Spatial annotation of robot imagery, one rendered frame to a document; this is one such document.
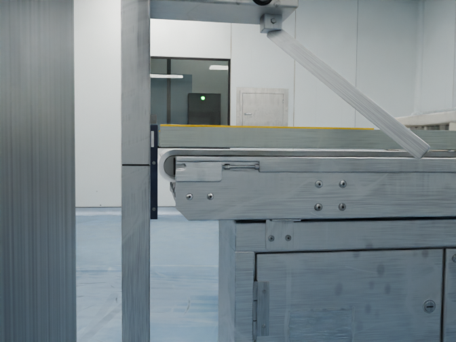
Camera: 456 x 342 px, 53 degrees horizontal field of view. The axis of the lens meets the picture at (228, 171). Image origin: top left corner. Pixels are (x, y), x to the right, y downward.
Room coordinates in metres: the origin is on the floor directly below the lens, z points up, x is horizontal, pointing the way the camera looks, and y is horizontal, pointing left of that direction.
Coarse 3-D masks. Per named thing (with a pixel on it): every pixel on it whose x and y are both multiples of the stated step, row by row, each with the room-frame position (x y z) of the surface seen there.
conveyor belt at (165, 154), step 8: (168, 152) 0.70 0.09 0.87; (176, 152) 0.70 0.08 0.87; (184, 152) 0.70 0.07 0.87; (192, 152) 0.71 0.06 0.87; (200, 152) 0.71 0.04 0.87; (208, 152) 0.71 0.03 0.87; (216, 152) 0.71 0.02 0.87; (224, 152) 0.71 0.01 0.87; (232, 152) 0.72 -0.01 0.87; (240, 152) 0.72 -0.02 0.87; (248, 152) 0.72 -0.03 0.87; (256, 152) 0.72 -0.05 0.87; (264, 152) 0.72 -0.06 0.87; (272, 152) 0.73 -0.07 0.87; (280, 152) 0.73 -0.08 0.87; (288, 152) 0.73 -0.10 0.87; (296, 152) 0.73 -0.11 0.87; (304, 152) 0.74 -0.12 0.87; (312, 152) 0.74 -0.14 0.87; (320, 152) 0.74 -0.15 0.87; (328, 152) 0.74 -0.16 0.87; (336, 152) 0.74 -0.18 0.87; (344, 152) 0.75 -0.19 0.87; (352, 152) 0.75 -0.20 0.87; (360, 152) 0.75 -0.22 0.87; (368, 152) 0.75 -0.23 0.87; (376, 152) 0.75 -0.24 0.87; (384, 152) 0.76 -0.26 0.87; (392, 152) 0.76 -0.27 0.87; (400, 152) 0.76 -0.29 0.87; (432, 152) 0.77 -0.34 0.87; (440, 152) 0.77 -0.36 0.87; (448, 152) 0.78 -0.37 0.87; (160, 160) 0.70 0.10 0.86; (160, 168) 0.70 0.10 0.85; (168, 176) 0.70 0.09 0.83
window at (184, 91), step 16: (160, 64) 5.85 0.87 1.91; (176, 64) 5.88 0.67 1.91; (192, 64) 5.91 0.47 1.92; (208, 64) 5.93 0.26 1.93; (224, 64) 5.96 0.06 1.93; (160, 80) 5.85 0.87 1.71; (176, 80) 5.88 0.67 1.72; (192, 80) 5.91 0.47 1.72; (208, 80) 5.93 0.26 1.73; (224, 80) 5.96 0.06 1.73; (160, 96) 5.85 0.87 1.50; (176, 96) 5.88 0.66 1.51; (192, 96) 5.91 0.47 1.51; (208, 96) 5.93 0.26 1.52; (224, 96) 5.96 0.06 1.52; (160, 112) 5.85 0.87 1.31; (176, 112) 5.88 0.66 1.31; (192, 112) 5.91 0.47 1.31; (208, 112) 5.93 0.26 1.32; (224, 112) 5.96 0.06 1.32
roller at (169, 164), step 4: (172, 156) 0.70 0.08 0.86; (168, 160) 0.70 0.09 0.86; (172, 160) 0.70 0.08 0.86; (164, 164) 0.69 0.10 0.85; (168, 164) 0.70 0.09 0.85; (172, 164) 0.70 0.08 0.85; (164, 168) 0.69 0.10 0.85; (168, 168) 0.70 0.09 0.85; (172, 168) 0.70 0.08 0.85; (168, 172) 0.70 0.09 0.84; (172, 172) 0.70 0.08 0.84; (172, 176) 0.70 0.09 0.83
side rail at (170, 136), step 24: (168, 144) 0.68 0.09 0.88; (192, 144) 0.69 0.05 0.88; (216, 144) 0.70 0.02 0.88; (240, 144) 0.70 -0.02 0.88; (264, 144) 0.71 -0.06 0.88; (288, 144) 0.71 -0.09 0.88; (312, 144) 0.72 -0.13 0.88; (336, 144) 0.73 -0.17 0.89; (360, 144) 0.73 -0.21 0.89; (384, 144) 0.74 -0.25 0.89; (432, 144) 0.75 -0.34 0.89
